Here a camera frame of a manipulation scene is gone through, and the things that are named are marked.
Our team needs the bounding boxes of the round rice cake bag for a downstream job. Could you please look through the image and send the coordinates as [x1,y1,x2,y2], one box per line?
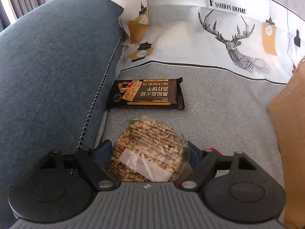
[106,116,192,182]

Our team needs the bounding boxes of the black cracker package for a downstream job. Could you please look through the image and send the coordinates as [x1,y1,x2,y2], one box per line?
[107,77,185,111]

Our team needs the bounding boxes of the small red gold candy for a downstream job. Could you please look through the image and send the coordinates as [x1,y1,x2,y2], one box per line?
[205,147,223,156]

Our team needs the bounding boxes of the brown cardboard box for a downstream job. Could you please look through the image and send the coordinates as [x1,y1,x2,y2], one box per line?
[268,59,305,228]

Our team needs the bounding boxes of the grey deer print sofa cover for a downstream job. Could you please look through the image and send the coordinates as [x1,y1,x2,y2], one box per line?
[97,0,304,184]

